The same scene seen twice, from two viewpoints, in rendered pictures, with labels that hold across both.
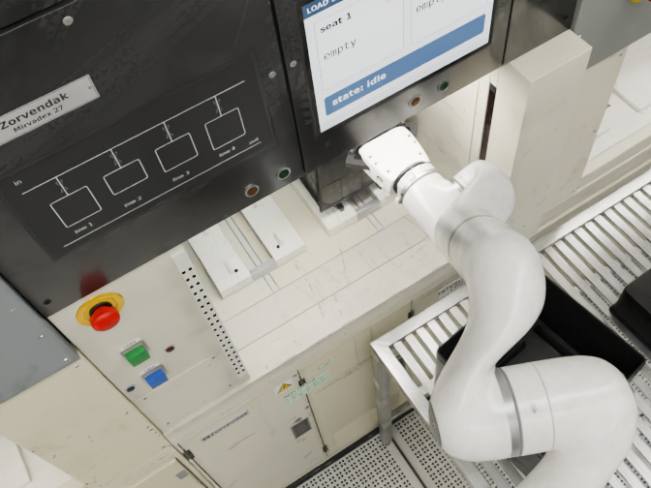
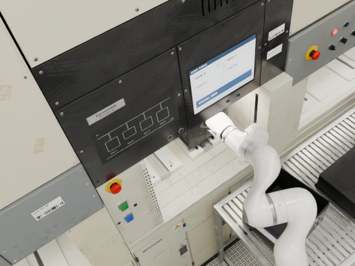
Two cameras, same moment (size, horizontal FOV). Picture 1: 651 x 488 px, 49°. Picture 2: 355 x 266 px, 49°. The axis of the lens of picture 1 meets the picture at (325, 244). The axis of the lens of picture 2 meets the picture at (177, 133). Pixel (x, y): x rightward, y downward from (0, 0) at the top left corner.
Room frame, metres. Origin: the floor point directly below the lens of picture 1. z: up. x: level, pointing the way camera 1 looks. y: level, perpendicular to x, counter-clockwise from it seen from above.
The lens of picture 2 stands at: (-0.30, 0.11, 2.54)
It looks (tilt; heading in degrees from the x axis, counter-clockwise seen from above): 51 degrees down; 356
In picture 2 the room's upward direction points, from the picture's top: 10 degrees counter-clockwise
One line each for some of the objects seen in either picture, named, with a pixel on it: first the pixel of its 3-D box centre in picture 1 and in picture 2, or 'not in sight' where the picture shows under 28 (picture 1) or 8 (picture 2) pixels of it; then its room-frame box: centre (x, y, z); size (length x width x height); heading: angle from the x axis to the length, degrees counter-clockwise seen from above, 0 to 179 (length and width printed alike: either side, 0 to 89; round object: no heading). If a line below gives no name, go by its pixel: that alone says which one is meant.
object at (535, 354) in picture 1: (532, 372); (283, 211); (0.46, -0.36, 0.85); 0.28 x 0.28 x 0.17; 31
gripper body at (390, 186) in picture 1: (396, 162); (221, 125); (0.76, -0.15, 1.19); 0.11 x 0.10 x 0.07; 23
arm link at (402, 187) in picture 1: (416, 185); (229, 134); (0.71, -0.17, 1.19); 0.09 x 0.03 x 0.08; 113
